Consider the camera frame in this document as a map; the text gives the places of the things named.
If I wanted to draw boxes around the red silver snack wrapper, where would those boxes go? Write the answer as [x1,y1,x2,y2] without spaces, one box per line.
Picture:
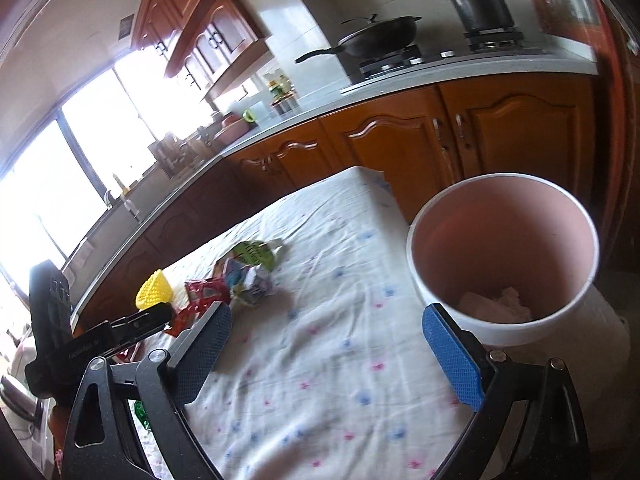
[164,278,231,337]

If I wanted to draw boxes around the colourful paper wrapper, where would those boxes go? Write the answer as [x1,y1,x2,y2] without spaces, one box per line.
[214,258,274,307]

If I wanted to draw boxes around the green gold drink pouch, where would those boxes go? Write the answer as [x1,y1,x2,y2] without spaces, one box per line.
[230,238,284,272]

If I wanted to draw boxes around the pink white trash bucket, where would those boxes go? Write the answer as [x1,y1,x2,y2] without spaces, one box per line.
[406,172,600,347]

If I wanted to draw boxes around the grey kitchen countertop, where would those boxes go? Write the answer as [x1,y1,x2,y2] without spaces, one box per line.
[69,49,599,328]

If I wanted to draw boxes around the wooden upper kitchen cabinets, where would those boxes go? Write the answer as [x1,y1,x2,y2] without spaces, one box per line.
[131,0,269,100]

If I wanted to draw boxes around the yellow foam fruit net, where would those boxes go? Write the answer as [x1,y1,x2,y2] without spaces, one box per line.
[134,270,174,310]

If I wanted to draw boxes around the white tissue in bucket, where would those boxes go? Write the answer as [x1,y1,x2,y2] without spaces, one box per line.
[457,287,533,324]

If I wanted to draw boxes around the white floral tablecloth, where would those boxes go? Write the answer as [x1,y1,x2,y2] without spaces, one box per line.
[164,167,472,479]

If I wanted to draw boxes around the pink basin on counter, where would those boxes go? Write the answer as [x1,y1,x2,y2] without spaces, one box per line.
[214,112,250,144]

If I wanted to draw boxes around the condiment bottles group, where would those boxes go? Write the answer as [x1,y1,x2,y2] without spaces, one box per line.
[264,70,299,115]

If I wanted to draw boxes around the black gas stove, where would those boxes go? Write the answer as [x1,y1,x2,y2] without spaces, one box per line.
[359,27,526,80]

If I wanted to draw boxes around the black wok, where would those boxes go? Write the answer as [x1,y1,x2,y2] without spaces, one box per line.
[295,14,421,64]

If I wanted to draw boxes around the steel stock pot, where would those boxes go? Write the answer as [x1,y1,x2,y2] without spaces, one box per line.
[449,0,515,34]

